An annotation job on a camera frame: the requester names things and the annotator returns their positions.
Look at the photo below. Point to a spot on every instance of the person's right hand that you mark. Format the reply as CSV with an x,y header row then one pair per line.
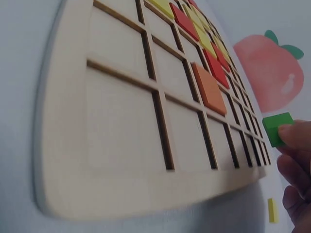
x,y
298,170

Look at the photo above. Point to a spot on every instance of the person's right fingers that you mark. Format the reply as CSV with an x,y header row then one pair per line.
x,y
297,189

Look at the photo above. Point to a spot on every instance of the person's right thumb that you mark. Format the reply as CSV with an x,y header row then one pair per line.
x,y
295,138

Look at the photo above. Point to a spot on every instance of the green square block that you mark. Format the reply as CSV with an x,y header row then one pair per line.
x,y
273,126

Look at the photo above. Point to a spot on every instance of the yellow square tile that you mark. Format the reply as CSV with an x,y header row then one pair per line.
x,y
194,15
206,41
162,6
222,48
273,211

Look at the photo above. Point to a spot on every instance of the orange square tile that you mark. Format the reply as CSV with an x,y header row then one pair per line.
x,y
210,88

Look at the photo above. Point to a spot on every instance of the red square tile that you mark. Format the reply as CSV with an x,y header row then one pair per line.
x,y
216,69
185,23

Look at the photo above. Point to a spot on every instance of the wooden grid board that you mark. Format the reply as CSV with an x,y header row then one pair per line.
x,y
116,126

